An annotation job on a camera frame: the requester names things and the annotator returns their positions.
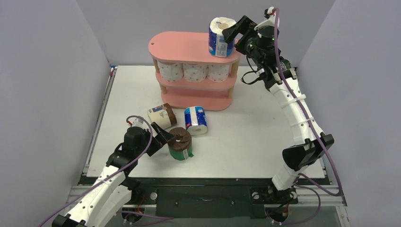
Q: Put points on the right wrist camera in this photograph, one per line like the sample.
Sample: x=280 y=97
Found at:
x=271 y=19

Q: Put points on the brown green roll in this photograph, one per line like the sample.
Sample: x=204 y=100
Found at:
x=180 y=148

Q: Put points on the white dotted roll shelf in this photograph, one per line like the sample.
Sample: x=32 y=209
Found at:
x=218 y=73

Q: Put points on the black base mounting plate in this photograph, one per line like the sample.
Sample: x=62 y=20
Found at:
x=218 y=198

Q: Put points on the blue white roll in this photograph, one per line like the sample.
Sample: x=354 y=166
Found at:
x=217 y=45
x=195 y=120

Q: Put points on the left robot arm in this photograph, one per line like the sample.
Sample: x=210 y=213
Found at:
x=113 y=188

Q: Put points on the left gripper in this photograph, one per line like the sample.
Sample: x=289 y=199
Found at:
x=161 y=138

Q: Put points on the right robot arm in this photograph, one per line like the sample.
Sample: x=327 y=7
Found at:
x=310 y=141

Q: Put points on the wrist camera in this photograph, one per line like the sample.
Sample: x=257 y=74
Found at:
x=271 y=19
x=136 y=122

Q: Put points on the pink three-tier shelf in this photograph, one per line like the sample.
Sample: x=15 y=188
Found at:
x=192 y=48

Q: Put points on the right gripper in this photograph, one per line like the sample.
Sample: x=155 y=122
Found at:
x=247 y=34

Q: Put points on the beige brown wrapped roll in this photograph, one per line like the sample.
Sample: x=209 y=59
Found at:
x=162 y=115

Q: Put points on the white dotted roll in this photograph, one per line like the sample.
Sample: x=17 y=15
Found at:
x=170 y=72
x=194 y=72

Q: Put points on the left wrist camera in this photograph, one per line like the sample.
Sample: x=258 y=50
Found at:
x=136 y=122

